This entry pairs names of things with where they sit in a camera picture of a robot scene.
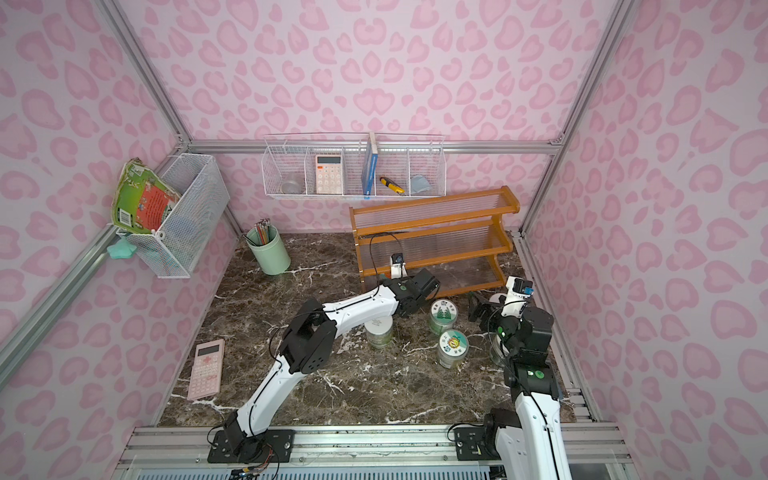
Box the clear tape roll in basket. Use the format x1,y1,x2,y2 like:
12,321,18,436
280,176,306,195

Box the white mesh side basket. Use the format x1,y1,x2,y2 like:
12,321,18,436
125,153,230,279

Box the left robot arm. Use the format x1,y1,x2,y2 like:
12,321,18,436
223,269,440,462

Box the white orange calculator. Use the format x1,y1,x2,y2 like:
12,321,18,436
315,154,344,195

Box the orange wooden three-tier shelf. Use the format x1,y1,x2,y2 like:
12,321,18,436
350,186,520,297

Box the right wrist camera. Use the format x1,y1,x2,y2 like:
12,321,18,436
501,276,534,318

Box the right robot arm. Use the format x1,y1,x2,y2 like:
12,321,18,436
469,293,572,479

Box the white label jar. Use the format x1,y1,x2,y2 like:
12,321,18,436
490,334,509,368

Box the light blue cup in basket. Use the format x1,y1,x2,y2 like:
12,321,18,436
410,174,432,196

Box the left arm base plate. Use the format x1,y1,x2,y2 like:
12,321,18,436
207,429,295,465

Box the mint star shaped hook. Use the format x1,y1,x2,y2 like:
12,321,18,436
107,236,138,260

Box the white wire wall basket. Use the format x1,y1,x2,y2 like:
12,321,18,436
261,132,447,200

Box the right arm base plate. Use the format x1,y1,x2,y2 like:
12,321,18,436
448,424,500,461

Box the green label jar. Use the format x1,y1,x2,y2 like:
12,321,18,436
429,299,458,335
364,316,393,349

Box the blue book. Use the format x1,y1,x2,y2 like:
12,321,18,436
361,132,379,199

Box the sunflower label jar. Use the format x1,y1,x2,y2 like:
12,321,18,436
438,329,470,369

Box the yellow black utility knife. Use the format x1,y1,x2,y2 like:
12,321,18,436
379,176,406,196

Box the coloured pencils in cup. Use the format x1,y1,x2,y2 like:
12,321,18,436
254,218,271,246

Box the mint green pencil cup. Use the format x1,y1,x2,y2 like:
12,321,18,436
245,225,291,276

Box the green red snack packet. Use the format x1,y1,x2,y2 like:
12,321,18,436
111,158,181,234

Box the pink calculator on table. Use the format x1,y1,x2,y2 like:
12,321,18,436
187,339,225,401

